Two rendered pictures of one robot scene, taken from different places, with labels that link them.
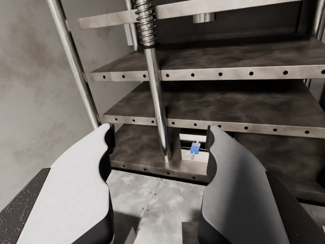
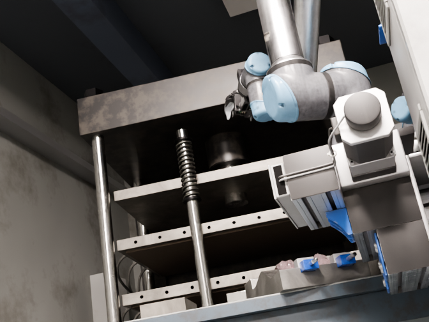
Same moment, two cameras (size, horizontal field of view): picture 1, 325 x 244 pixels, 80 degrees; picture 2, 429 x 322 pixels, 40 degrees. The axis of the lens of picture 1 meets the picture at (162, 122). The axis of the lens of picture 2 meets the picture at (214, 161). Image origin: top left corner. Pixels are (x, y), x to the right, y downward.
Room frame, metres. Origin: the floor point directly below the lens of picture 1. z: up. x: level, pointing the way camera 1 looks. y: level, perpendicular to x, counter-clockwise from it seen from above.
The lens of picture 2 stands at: (-1.62, 0.67, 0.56)
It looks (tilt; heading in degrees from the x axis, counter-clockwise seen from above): 21 degrees up; 342
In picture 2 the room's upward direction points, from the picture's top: 10 degrees counter-clockwise
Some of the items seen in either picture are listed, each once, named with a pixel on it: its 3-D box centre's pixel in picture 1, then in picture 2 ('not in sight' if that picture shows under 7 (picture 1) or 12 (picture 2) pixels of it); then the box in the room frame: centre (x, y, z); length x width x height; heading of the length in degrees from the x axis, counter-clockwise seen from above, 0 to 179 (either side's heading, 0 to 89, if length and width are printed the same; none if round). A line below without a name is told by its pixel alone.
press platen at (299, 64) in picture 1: (206, 54); (244, 240); (1.16, -0.31, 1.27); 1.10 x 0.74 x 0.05; 66
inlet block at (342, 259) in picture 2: not in sight; (346, 259); (-0.14, -0.14, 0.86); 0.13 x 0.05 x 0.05; 173
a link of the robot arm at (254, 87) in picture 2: not in sight; (267, 100); (-0.19, 0.01, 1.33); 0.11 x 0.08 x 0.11; 85
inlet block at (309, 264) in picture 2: not in sight; (309, 264); (-0.13, -0.03, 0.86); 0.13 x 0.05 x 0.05; 173
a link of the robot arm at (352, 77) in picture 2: not in sight; (345, 92); (-0.46, -0.07, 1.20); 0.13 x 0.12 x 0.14; 85
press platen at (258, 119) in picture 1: (207, 95); (253, 289); (1.16, -0.31, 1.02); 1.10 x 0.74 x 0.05; 66
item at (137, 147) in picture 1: (206, 132); not in sight; (1.11, -0.29, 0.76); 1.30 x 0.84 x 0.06; 66
